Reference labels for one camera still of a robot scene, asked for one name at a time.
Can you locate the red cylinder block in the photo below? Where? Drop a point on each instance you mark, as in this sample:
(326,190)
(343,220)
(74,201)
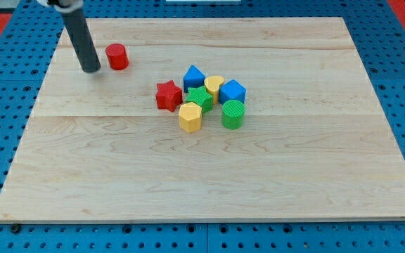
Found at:
(117,56)

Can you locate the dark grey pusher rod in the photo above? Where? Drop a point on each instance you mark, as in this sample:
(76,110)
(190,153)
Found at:
(81,40)

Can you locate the yellow heart block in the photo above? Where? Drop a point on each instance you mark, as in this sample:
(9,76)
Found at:
(212,85)

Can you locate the light wooden board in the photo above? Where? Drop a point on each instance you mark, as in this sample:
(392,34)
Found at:
(314,146)

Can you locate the red star block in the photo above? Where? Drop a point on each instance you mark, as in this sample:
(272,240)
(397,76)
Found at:
(168,96)

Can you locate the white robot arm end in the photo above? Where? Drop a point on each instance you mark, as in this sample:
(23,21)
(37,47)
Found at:
(63,6)

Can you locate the green cylinder block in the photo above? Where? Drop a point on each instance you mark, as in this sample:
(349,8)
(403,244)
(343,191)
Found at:
(233,112)

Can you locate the green star block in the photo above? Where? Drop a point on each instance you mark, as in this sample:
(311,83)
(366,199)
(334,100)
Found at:
(200,97)

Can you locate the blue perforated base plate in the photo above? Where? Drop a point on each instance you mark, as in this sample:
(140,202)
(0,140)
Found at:
(26,48)

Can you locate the blue triangle block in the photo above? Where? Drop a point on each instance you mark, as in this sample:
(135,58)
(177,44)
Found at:
(194,78)

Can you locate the blue pentagon block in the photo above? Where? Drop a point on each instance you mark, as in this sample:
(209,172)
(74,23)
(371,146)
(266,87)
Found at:
(232,90)

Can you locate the yellow hexagon block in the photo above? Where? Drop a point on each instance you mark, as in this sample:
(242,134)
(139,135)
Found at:
(190,117)

